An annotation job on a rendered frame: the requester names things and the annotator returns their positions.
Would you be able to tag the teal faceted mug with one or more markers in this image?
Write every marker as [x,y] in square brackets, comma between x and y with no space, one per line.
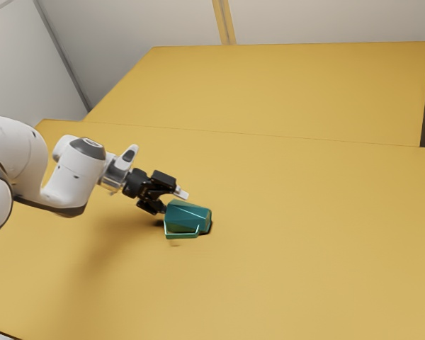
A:
[186,216]

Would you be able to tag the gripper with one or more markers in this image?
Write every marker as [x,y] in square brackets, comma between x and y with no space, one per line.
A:
[138,184]

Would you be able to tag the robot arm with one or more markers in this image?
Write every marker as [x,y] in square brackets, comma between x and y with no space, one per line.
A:
[21,166]

